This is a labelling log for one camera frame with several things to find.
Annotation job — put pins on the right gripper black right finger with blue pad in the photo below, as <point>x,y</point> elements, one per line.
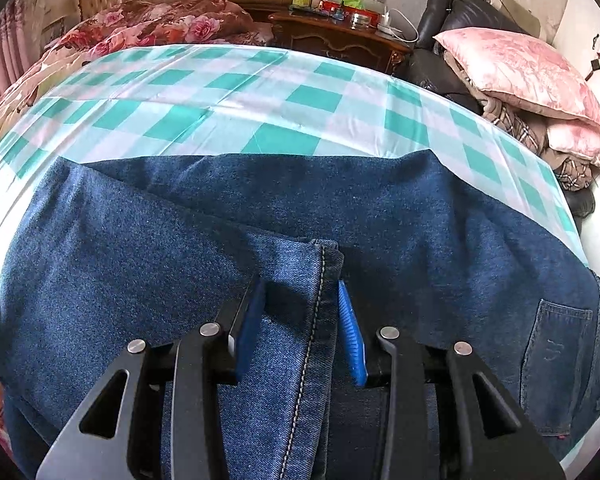
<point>443,409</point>

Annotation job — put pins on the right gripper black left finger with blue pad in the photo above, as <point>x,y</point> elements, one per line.
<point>115,433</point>

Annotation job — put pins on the blue denim jeans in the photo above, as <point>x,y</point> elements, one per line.
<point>152,247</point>

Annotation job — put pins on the brown plaid folded blanket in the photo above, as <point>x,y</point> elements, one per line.
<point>572,173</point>

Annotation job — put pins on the small pink satin pillow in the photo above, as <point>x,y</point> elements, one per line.
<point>575,138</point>

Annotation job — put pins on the teal white checkered sheet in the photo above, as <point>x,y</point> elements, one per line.
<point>209,100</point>

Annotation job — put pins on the large pink satin pillow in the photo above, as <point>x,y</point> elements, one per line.
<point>523,71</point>

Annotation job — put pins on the red floral quilt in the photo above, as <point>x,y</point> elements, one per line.
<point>105,35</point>

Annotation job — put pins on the pink curtain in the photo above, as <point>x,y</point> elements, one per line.
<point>15,44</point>

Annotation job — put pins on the round silver tin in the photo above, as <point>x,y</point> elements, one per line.
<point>360,21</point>

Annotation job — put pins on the dark wooden nightstand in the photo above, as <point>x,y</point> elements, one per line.
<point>331,39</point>

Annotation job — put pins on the black leather armchair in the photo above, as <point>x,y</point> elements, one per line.
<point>427,68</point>

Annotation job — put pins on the green plastic bag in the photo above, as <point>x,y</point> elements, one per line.
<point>354,4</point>

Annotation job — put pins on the red box on nightstand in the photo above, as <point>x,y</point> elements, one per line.
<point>343,13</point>

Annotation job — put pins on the white power strip with cable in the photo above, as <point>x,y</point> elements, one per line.
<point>395,24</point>

